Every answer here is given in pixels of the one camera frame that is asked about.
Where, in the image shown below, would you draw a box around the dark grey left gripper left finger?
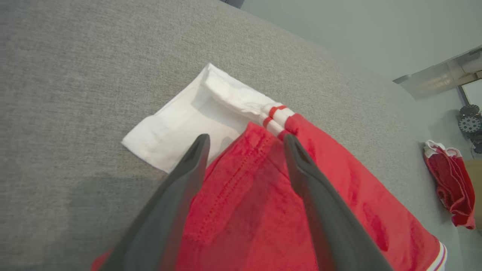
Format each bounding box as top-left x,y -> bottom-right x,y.
99,134 -> 210,271

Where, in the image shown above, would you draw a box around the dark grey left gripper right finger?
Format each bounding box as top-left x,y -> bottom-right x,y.
283,134 -> 394,271

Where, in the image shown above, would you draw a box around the red shirt with white sleeves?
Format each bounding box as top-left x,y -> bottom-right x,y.
90,63 -> 448,271

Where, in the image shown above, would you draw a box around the red shorts with white stripe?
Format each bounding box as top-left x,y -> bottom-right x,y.
423,140 -> 476,230

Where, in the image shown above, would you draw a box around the brown box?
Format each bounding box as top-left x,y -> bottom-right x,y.
464,159 -> 482,231

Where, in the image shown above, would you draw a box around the grey fabric panel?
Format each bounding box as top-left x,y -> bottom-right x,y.
0,0 -> 467,271

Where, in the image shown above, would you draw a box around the grey metal rail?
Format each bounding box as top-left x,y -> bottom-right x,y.
393,45 -> 482,100

